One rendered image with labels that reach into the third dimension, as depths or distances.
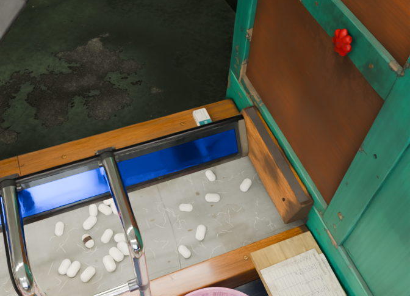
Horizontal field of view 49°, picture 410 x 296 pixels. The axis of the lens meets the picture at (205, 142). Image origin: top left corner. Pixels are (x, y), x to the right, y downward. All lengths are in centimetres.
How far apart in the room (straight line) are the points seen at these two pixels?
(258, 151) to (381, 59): 46
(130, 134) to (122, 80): 123
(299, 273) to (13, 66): 198
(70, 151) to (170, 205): 29
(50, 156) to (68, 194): 45
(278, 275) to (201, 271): 16
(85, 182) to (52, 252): 37
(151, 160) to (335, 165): 37
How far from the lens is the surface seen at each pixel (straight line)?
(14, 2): 109
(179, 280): 99
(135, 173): 74
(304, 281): 101
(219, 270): 100
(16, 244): 67
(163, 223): 107
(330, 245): 101
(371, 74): 73
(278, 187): 103
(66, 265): 104
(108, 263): 102
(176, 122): 121
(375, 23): 72
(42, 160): 118
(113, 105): 229
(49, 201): 74
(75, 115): 228
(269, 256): 101
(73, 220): 110
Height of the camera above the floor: 170
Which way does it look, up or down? 53 degrees down
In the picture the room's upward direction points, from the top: 4 degrees clockwise
